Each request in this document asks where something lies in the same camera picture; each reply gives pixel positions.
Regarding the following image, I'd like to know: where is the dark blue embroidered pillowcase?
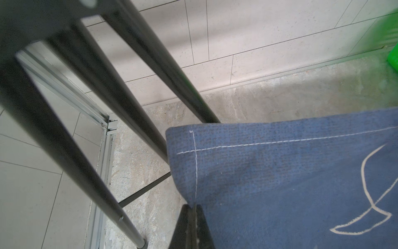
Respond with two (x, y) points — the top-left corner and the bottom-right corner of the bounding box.
(166, 107), (398, 249)

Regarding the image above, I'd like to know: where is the black perforated music stand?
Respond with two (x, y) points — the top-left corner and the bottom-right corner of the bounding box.
(1, 1), (219, 249)

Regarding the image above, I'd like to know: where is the green plastic basket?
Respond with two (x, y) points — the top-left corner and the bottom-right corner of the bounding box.
(387, 44), (398, 71)

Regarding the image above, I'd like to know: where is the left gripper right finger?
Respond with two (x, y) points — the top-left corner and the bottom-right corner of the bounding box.
(192, 204), (215, 249)

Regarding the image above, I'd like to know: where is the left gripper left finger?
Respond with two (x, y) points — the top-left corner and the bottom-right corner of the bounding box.
(169, 204), (192, 249)

